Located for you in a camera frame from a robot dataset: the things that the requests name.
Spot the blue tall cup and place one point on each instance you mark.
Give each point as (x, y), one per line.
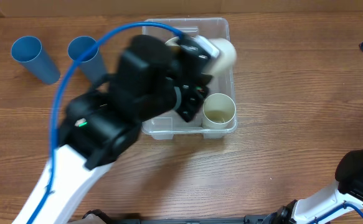
(30, 53)
(93, 65)

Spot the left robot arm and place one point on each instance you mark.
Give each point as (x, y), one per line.
(152, 78)

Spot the cream tall cup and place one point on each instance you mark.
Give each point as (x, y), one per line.
(219, 110)
(225, 59)

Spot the clear plastic storage bin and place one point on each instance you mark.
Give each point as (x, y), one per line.
(167, 125)

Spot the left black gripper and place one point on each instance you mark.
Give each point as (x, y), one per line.
(183, 92)

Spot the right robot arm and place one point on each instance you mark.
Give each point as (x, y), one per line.
(342, 196)

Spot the blue tall cup far left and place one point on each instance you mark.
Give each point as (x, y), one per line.
(30, 53)

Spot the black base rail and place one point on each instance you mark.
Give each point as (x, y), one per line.
(98, 216)

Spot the cream bowl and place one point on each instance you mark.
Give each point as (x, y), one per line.
(172, 42)

